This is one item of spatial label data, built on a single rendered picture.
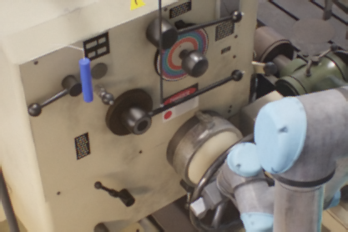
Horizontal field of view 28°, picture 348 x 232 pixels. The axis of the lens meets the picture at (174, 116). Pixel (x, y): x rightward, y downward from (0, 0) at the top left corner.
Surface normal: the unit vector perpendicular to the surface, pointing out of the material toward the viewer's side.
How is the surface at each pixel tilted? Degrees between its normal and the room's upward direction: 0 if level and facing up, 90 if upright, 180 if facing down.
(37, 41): 45
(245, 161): 24
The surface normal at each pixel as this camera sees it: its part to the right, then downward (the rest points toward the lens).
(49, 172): 0.58, 0.55
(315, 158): 0.22, 0.55
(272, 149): -0.96, 0.08
